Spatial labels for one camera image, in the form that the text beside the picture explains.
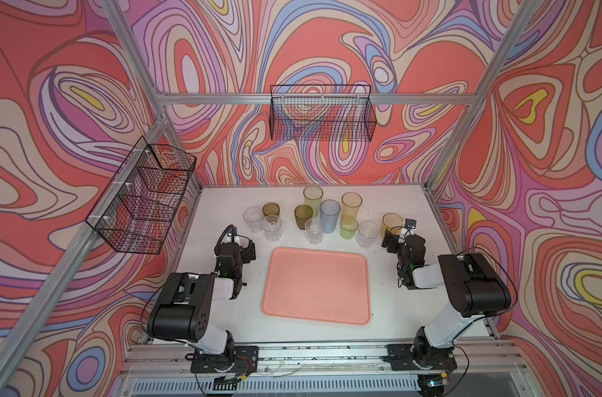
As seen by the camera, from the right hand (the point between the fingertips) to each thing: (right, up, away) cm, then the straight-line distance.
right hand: (398, 235), depth 97 cm
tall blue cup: (-28, +10, +1) cm, 29 cm away
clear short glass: (-60, +7, +8) cm, 60 cm away
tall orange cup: (-19, +12, -1) cm, 23 cm away
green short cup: (-20, +3, +3) cm, 20 cm away
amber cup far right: (-2, +5, +2) cm, 6 cm away
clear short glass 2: (-51, +3, +6) cm, 52 cm away
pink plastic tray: (-33, -18, -8) cm, 38 cm away
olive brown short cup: (-39, +9, +4) cm, 40 cm away
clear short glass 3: (-33, +3, +5) cm, 34 cm away
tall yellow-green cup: (-34, +15, +2) cm, 37 cm away
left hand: (-63, -1, -3) cm, 63 cm away
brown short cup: (-52, +10, +5) cm, 53 cm away
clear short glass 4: (-12, 0, +3) cm, 12 cm away
